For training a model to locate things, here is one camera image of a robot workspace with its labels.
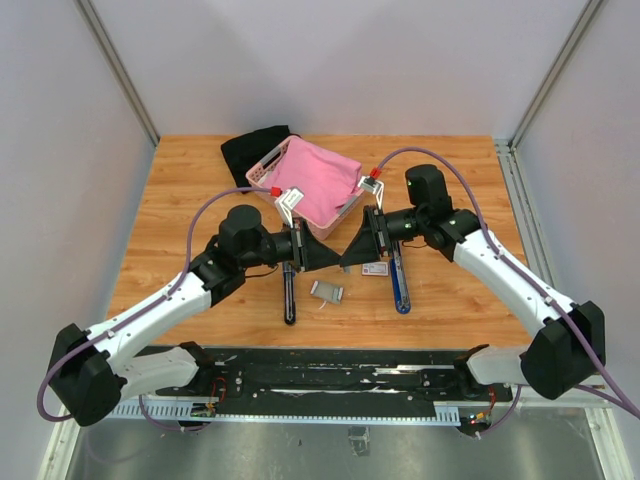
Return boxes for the silver staple strips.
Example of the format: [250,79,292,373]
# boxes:
[310,280,344,305]

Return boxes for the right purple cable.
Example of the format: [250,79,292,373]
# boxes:
[367,146,640,436]

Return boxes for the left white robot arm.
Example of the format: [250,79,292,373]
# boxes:
[42,205,340,426]

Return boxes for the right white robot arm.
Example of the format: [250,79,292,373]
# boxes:
[340,164,606,400]

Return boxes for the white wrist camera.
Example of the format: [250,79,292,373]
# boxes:
[358,167,385,210]
[270,187,304,227]

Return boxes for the red staple box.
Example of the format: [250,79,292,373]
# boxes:
[361,262,389,277]

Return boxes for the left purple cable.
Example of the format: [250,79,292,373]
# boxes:
[35,185,281,434]

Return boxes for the pink plastic basket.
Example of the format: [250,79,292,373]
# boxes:
[245,135,364,240]

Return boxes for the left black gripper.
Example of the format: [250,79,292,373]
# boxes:
[241,218,341,273]

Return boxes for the pink folded cloth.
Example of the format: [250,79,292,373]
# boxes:
[262,136,362,226]

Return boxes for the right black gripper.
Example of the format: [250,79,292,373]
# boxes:
[340,205,427,267]

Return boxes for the purple cable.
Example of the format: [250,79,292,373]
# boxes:
[367,146,640,436]
[35,185,281,434]

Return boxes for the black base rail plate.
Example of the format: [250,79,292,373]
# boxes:
[157,347,512,422]

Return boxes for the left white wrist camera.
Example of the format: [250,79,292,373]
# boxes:
[270,187,304,227]

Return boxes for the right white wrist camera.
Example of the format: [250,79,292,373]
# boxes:
[358,167,385,210]

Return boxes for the black folded cloth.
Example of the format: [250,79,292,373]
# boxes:
[220,125,292,188]

